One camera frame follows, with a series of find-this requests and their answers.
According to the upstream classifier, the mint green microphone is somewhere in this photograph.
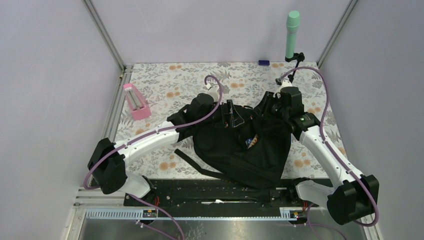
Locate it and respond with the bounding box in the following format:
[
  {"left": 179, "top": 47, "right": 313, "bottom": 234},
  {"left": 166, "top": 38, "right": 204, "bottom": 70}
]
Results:
[{"left": 285, "top": 10, "right": 300, "bottom": 59}]

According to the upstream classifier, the black microphone tripod stand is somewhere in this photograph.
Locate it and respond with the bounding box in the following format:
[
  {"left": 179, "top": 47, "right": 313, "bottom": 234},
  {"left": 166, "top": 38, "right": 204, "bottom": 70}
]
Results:
[{"left": 285, "top": 52, "right": 305, "bottom": 83}]

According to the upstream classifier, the pink metronome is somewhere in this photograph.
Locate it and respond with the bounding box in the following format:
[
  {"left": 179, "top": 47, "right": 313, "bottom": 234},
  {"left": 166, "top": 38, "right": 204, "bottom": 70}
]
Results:
[{"left": 123, "top": 83, "right": 152, "bottom": 121}]

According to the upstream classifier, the floral patterned table mat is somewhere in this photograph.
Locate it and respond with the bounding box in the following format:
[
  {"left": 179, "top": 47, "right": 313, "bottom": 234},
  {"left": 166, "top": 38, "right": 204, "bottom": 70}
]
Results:
[{"left": 112, "top": 61, "right": 345, "bottom": 180}]

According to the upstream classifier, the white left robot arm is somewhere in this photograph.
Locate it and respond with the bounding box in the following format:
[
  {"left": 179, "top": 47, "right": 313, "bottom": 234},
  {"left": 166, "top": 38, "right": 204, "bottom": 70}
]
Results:
[{"left": 83, "top": 93, "right": 223, "bottom": 206}]

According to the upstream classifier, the black student backpack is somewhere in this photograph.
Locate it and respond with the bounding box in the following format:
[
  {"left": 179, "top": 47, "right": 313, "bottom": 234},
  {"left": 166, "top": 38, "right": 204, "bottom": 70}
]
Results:
[{"left": 174, "top": 100, "right": 291, "bottom": 189}]

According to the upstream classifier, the orange triangular eraser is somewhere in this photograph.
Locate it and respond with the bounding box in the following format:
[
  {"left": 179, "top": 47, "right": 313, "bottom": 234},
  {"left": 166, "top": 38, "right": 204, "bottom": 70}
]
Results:
[{"left": 249, "top": 134, "right": 258, "bottom": 147}]

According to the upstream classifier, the small blue box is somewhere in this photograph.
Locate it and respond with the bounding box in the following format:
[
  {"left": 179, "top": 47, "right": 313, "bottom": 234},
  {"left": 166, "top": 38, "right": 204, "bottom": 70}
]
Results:
[{"left": 258, "top": 60, "right": 270, "bottom": 66}]

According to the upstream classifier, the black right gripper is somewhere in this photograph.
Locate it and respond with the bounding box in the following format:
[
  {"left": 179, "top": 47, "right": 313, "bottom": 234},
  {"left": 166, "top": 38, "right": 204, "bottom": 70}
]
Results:
[{"left": 252, "top": 91, "right": 290, "bottom": 121}]

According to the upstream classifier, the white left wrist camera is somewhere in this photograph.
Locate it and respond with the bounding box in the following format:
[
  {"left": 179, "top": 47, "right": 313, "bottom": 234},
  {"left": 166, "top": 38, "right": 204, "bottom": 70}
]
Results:
[{"left": 205, "top": 83, "right": 221, "bottom": 102}]

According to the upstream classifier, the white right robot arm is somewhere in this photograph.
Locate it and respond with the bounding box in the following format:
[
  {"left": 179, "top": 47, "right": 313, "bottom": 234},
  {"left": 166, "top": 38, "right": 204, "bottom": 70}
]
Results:
[{"left": 255, "top": 86, "right": 380, "bottom": 225}]

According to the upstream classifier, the blue triangular eraser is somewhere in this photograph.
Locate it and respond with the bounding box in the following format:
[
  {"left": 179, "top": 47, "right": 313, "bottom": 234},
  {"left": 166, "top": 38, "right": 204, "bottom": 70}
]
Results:
[{"left": 245, "top": 138, "right": 253, "bottom": 148}]

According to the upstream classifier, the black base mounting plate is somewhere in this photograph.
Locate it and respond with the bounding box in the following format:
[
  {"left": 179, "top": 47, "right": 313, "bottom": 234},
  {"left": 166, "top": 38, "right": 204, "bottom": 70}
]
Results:
[{"left": 142, "top": 178, "right": 312, "bottom": 219}]

